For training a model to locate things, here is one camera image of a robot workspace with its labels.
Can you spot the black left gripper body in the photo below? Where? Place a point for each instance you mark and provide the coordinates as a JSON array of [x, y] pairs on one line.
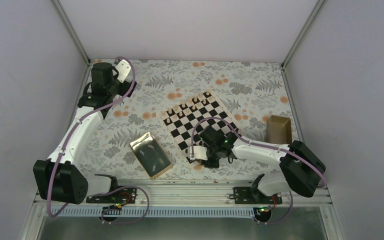
[[112, 90]]

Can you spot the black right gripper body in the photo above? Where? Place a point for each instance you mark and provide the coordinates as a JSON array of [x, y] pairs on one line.
[[214, 164]]

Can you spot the gold tin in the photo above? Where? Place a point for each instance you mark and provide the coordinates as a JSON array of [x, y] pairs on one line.
[[279, 130], [151, 156]]

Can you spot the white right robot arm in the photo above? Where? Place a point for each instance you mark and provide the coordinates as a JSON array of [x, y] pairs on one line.
[[292, 167]]

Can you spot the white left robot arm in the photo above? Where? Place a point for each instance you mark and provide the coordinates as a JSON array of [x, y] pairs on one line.
[[59, 177]]

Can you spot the black and white chessboard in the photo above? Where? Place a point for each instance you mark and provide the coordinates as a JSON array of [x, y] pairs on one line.
[[181, 119]]

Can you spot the floral patterned table mat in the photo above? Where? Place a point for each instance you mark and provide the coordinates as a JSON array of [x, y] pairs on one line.
[[251, 91]]

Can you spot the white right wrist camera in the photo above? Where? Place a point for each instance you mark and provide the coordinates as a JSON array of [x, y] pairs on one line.
[[197, 153]]

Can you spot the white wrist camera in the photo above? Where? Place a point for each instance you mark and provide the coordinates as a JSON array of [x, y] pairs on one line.
[[123, 68], [197, 153]]

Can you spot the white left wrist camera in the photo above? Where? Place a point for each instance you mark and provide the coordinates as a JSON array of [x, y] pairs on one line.
[[123, 68]]

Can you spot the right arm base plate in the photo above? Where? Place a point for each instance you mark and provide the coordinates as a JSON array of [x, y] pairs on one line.
[[246, 196]]

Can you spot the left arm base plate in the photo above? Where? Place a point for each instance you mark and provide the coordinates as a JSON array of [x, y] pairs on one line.
[[124, 196]]

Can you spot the aluminium rail frame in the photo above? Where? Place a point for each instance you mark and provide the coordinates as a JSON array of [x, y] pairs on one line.
[[189, 210]]

